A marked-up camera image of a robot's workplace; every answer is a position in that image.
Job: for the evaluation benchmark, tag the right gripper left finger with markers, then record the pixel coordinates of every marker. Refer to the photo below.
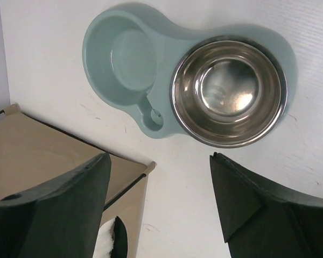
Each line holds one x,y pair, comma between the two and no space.
58,218

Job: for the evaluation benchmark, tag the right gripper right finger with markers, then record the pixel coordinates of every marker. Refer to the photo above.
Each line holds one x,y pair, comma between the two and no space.
262,218

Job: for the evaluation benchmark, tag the white fluffy cushion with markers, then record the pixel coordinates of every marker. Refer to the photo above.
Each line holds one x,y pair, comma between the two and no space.
105,240

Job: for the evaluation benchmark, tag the beige pet tent fabric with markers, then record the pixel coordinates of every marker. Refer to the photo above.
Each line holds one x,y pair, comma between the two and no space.
32,152

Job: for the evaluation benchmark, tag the steel pet bowl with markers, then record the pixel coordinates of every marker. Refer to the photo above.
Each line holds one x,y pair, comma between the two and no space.
228,91

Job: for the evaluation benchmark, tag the green double pet bowl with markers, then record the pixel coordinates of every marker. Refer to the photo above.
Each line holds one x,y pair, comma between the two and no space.
130,51

